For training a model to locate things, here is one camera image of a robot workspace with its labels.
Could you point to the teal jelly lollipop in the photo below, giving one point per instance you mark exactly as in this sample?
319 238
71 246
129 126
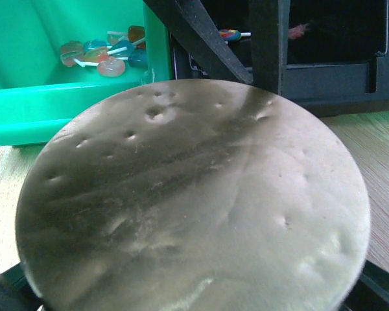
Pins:
125 50

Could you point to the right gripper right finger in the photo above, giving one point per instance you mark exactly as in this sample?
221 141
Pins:
371 291

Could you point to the rainbow swirl lollipop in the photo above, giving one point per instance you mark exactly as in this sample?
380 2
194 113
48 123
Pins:
230 35

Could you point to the pink jelly lollipop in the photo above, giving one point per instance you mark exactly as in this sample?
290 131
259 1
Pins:
110 67

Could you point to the gold jar lid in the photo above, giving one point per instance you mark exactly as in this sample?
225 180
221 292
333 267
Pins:
193 195

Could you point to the orange jelly lollipop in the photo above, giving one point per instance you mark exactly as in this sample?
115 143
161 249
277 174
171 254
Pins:
135 35

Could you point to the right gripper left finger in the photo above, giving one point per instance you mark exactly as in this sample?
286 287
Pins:
16 293

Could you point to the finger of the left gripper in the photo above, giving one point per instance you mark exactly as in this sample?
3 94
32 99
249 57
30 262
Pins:
269 24
195 31

